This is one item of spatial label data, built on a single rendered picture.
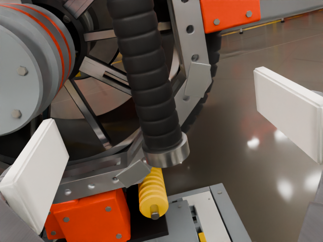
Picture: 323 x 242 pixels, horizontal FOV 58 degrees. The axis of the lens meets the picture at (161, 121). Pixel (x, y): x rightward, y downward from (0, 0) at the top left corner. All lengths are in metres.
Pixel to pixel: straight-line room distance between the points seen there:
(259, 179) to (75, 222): 1.02
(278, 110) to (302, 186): 1.25
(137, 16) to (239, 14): 0.27
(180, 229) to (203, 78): 0.58
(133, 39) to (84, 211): 0.41
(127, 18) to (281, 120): 0.13
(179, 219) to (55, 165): 0.82
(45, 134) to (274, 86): 0.13
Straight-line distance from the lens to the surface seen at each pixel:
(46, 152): 0.17
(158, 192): 0.60
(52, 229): 0.63
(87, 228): 0.61
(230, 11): 0.48
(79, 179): 0.55
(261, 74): 0.19
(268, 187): 1.41
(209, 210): 1.21
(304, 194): 1.38
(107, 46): 0.93
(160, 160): 0.26
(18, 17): 0.37
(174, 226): 0.96
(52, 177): 0.17
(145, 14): 0.23
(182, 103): 0.49
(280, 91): 0.16
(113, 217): 0.59
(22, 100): 0.34
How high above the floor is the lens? 0.90
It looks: 24 degrees down
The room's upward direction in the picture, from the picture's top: 14 degrees counter-clockwise
